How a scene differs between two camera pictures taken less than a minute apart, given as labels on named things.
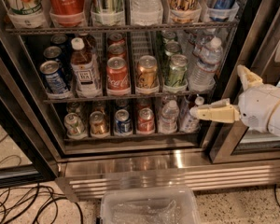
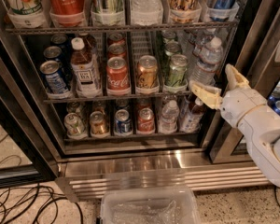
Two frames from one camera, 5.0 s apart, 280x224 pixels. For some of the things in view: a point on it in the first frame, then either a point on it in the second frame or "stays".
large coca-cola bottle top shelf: [66, 4] stays
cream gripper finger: [247, 78] to [234, 79]
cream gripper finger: [220, 111] to [209, 94]
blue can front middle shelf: [54, 77] stays
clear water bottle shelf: [207, 59] stays
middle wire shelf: [127, 97] stays
